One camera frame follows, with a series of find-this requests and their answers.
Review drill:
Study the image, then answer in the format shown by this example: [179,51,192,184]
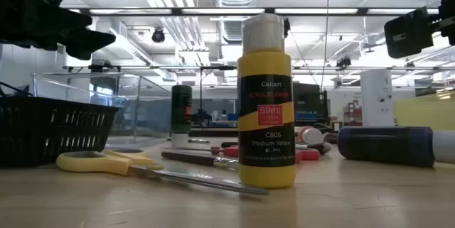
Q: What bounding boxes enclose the black plastic slotted basket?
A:
[0,94,121,168]

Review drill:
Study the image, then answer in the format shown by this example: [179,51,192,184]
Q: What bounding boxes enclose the clear plastic container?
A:
[31,72,173,143]

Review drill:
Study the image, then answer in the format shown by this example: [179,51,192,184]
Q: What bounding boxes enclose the green acrylic paint bottle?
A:
[170,85,193,148]

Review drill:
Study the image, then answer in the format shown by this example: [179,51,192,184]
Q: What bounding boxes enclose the white room pillar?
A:
[360,70,395,128]

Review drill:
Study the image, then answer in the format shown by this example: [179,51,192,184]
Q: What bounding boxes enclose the black overhead frame beam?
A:
[60,6,440,17]

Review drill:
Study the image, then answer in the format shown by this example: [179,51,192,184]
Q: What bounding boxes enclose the blue acrylic paint bottle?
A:
[336,125,455,168]

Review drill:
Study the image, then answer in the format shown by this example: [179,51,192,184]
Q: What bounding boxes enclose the yellow-handled scissors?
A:
[55,148,270,197]

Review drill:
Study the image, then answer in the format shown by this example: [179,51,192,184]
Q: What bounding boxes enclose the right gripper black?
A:
[383,0,455,59]

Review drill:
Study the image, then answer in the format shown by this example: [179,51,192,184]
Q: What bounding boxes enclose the yellow acrylic paint bottle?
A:
[237,13,297,190]

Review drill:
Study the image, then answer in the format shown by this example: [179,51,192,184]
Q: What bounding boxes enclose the red-handled scissors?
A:
[161,144,321,162]

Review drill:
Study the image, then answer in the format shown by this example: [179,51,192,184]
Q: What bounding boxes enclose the black computer monitor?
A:
[293,82,330,126]

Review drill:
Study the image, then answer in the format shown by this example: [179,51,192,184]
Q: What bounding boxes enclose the yellow plastic bin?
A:
[393,91,455,131]

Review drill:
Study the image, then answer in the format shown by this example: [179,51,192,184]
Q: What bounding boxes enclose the black aluminium table frame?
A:
[188,128,239,138]

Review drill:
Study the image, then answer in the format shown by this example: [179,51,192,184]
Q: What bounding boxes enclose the thin hanging black cable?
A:
[321,0,330,90]

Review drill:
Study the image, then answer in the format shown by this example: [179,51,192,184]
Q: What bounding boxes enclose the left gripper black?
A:
[0,0,117,61]

